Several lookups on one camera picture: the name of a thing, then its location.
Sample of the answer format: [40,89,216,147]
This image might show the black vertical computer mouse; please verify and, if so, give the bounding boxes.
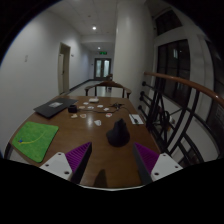
[105,117,131,148]

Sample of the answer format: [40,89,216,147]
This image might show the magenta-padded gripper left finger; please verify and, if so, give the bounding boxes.
[39,141,93,185]

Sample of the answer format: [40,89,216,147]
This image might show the open side door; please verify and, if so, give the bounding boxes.
[58,42,72,95]

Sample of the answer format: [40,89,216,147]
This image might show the dark transom window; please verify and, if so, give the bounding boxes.
[154,9,183,36]

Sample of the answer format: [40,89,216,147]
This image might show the black closed laptop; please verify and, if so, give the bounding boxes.
[33,97,79,119]

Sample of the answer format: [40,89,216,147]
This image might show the black cable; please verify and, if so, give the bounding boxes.
[77,102,130,115]

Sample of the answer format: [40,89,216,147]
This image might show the black railing with wooden handrail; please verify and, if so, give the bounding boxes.
[137,71,224,168]

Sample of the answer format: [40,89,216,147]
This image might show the wooden armchair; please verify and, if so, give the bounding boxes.
[84,80,133,99]

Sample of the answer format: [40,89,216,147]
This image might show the glass double door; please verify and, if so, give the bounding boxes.
[93,57,112,80]

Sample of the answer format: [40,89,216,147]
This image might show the ceiling lights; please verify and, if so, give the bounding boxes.
[91,25,102,51]

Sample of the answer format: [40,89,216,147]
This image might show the small black box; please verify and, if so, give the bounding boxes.
[67,104,78,114]

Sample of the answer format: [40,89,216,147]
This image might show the white notepad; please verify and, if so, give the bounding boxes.
[128,113,145,126]

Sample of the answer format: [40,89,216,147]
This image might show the large dark framed window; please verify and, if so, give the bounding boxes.
[154,39,192,108]

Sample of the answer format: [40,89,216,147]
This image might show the green mouse pad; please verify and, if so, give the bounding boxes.
[11,120,60,164]

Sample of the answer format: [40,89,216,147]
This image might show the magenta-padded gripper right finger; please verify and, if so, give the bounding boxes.
[132,142,184,186]

